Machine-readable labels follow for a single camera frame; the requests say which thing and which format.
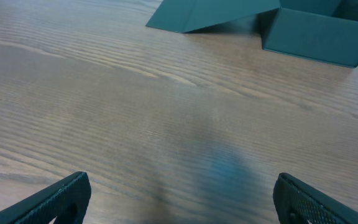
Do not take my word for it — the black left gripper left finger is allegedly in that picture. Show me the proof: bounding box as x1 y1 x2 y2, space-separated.
0 171 91 224

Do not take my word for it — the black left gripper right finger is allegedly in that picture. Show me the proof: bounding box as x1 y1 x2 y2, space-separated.
273 172 358 224

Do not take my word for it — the dark green gift box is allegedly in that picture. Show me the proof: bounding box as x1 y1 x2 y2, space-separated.
146 0 358 68

